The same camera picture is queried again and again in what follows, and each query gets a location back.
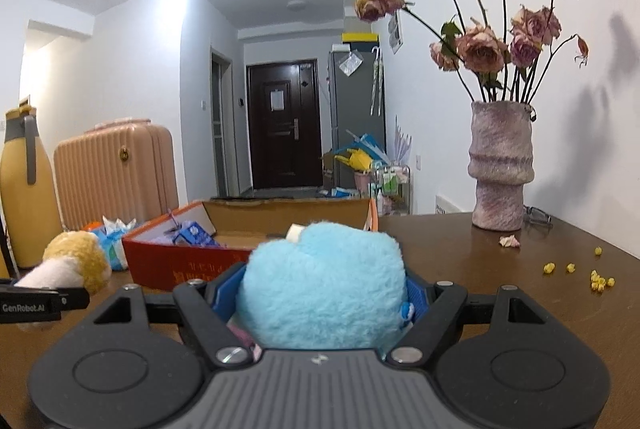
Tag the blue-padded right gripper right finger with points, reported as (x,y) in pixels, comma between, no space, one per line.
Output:
(436,322)

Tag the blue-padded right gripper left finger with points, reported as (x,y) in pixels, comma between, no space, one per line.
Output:
(205,308)

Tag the white yellow plush toy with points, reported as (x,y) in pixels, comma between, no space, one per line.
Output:
(71,259)

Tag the blue small carton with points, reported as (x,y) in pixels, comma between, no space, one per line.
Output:
(191,233)

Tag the light blue plush toy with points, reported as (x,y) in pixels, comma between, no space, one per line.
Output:
(332,287)

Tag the pink satin scrunchie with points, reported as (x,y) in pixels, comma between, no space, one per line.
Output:
(246,338)

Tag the red cardboard box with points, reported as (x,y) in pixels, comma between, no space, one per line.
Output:
(237,226)

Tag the yellow thermos jug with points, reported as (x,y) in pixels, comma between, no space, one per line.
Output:
(28,196)

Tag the fallen pink petal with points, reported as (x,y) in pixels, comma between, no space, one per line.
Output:
(509,242)

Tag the orange small ball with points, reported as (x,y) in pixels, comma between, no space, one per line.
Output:
(92,226)

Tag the blue tissue pack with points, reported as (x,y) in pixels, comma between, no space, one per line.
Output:
(110,238)

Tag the black eyeglasses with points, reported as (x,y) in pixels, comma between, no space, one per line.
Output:
(536,216)

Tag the pink ribbed suitcase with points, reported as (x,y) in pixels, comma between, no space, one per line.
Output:
(120,170)

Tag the pink textured vase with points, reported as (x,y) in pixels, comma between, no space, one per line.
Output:
(501,163)

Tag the yellow blue clutter pile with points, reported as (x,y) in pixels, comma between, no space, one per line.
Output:
(362,158)

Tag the yellow crumbs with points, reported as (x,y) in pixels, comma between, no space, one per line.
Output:
(598,282)

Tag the dark entrance door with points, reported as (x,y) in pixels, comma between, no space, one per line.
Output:
(284,124)

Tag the grey refrigerator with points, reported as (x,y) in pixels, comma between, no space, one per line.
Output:
(351,78)

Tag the dried pink roses bouquet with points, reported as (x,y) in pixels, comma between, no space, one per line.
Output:
(509,60)

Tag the small wire trolley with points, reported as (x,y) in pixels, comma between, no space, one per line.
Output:
(391,188)

